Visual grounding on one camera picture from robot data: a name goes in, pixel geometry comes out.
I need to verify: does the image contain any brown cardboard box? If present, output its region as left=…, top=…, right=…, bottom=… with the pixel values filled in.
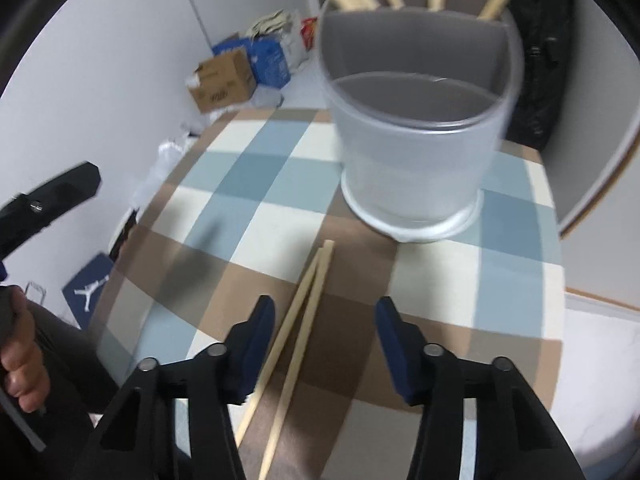
left=187, top=49, right=258, bottom=113

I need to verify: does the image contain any checked tablecloth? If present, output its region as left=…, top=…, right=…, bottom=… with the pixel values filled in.
left=97, top=107, right=566, bottom=480

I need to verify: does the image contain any blue cardboard box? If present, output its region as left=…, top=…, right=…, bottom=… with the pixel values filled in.
left=212, top=32, right=292, bottom=88

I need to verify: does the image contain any person's left hand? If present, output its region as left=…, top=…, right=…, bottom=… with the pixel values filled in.
left=0, top=285, right=52, bottom=413

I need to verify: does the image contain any blue box white figure print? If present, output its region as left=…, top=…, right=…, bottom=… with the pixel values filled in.
left=61, top=252, right=118, bottom=331

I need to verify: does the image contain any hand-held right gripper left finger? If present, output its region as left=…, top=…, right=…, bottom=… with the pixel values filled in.
left=72, top=295, right=277, bottom=480

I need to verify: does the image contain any person's leg in grey trousers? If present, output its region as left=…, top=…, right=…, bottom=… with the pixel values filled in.
left=0, top=299, right=138, bottom=480

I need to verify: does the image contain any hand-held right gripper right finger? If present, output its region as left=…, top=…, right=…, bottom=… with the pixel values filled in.
left=375, top=296, right=586, bottom=480

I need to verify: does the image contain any white grey utensil holder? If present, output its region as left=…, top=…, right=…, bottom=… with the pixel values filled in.
left=316, top=4, right=525, bottom=245

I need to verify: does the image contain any white tote bag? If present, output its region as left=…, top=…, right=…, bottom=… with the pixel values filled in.
left=247, top=9, right=308, bottom=68

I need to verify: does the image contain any black flat object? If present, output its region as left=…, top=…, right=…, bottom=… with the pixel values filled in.
left=107, top=207, right=138, bottom=261

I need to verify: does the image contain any red snack bag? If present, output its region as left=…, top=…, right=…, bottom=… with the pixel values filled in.
left=300, top=16, right=321, bottom=51

